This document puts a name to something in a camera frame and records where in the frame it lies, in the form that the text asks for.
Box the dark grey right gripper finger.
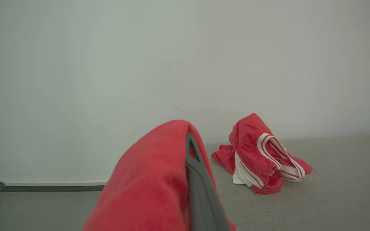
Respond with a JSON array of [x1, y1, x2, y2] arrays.
[[185, 133, 231, 231]]

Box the plain red fleece cloth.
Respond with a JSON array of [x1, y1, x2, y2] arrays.
[[83, 120, 237, 231]]

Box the red garment white striped trim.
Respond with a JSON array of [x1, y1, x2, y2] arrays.
[[211, 113, 313, 195]]

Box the grey fabric sofa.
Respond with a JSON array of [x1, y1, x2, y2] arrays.
[[204, 134, 370, 231]]

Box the white baseboard strip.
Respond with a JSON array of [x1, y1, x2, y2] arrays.
[[0, 179, 109, 192]]

